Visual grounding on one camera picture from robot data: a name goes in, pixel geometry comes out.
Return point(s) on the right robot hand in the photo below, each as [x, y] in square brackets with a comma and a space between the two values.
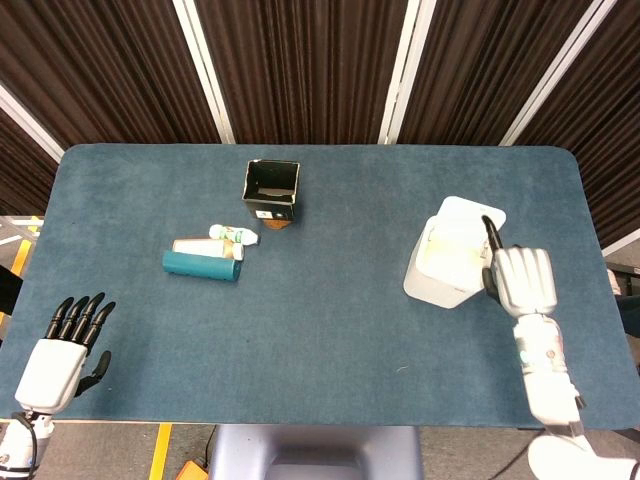
[525, 280]

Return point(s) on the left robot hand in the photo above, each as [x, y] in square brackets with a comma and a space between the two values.
[55, 365]

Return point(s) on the white plastic container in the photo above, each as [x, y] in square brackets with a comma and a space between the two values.
[450, 255]

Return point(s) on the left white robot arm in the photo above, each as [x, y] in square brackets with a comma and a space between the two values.
[20, 445]

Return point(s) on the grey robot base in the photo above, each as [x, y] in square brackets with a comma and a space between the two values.
[315, 452]

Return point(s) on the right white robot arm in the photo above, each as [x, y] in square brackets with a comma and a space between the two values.
[550, 380]

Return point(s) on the black open square box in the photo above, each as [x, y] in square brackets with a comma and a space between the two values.
[271, 192]

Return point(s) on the teal cylindrical case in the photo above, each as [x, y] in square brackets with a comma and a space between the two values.
[202, 266]

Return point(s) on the beige cream tube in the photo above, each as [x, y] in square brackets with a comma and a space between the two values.
[205, 246]

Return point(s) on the white green small bottle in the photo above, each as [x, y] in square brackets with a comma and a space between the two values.
[232, 233]

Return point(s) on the blue table cloth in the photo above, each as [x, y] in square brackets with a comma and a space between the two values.
[300, 300]

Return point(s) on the brown round wooden coaster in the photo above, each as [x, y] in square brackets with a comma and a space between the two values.
[276, 224]

